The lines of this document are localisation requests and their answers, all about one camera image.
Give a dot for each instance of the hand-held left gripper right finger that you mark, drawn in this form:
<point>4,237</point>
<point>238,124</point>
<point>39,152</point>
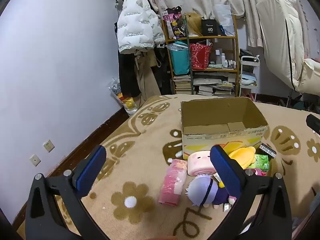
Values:
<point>225,172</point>

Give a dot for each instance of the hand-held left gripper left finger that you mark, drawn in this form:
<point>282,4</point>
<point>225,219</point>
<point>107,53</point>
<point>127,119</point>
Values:
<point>91,171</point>

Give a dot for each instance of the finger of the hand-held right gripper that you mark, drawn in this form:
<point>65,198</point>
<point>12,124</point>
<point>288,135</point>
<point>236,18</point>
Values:
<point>314,123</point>

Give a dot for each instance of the yellow plush toy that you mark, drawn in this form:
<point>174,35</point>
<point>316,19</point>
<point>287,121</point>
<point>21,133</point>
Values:
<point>241,156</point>

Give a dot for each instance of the white-haired purple plush doll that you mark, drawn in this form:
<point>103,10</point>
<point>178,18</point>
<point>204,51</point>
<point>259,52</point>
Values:
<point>202,190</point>

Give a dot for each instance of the cardboard box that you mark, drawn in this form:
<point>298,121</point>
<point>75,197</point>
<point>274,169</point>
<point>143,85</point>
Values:
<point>212,137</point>

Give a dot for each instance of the pink round pig plush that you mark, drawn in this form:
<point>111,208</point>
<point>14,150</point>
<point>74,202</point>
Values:
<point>200,163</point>

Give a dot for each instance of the black light stand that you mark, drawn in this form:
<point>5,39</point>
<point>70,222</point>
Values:
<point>292,98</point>

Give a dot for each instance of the green tissue pack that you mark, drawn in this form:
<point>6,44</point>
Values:
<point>261,162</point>

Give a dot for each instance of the small black ribbed box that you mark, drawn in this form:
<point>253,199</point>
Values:
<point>267,150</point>

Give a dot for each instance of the beige flower printed blanket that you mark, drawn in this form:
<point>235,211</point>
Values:
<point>140,155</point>

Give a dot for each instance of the pink tissue pack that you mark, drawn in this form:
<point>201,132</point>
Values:
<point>172,182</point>

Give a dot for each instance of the white yellow plastic bag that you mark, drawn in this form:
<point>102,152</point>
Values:
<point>125,102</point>

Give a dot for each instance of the pale blue cloth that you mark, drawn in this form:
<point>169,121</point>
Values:
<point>247,78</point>

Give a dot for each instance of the pile of magazines and books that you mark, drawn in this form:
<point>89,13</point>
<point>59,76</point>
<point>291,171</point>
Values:
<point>215,87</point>

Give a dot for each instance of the white softbox light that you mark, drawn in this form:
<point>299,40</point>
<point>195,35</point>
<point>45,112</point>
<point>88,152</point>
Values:
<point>275,42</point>

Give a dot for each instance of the white trolley cart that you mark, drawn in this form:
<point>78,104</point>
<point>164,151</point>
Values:
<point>246,64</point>

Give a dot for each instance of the stack of old books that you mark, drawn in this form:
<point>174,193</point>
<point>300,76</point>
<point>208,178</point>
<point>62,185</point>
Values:
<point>181,85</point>

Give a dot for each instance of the long black coat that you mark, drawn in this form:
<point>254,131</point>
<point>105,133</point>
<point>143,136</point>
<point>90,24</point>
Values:
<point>126,75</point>

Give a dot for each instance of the pale green cloth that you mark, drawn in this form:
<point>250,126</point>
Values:
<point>215,66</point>

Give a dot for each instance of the row of cosmetic bottles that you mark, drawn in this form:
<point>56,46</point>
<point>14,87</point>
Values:
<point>226,62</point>

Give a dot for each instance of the beige coat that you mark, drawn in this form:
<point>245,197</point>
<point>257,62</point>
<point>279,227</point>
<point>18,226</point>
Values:
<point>145,75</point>

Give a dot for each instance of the black hanging clothes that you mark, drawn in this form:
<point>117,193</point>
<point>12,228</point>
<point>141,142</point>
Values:
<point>163,75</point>

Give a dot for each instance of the red patterned gift bag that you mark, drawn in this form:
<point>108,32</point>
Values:
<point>198,56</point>

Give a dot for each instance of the teal tote bag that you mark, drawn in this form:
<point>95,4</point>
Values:
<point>178,60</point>

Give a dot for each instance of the thin green pole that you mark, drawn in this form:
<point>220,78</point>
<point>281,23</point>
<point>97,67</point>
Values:
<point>188,55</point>

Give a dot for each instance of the wooden shelf rack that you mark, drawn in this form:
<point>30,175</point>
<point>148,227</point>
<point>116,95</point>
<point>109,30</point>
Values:
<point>212,37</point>

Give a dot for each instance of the clear plastic bag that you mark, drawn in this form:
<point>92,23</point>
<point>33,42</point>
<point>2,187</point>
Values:
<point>225,15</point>

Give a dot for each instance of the black paper box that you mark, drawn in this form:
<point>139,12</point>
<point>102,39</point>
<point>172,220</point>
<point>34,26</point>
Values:
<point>209,27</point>

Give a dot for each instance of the blonde wig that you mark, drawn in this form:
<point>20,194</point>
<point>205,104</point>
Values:
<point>195,23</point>

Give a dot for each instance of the white puffer jacket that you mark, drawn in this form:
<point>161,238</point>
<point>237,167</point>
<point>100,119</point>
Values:
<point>135,22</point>

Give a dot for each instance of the black pink printed bag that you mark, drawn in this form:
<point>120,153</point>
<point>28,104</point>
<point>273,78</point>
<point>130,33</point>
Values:
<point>175,22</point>

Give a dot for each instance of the white wall socket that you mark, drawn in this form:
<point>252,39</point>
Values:
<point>35,160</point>
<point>48,145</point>

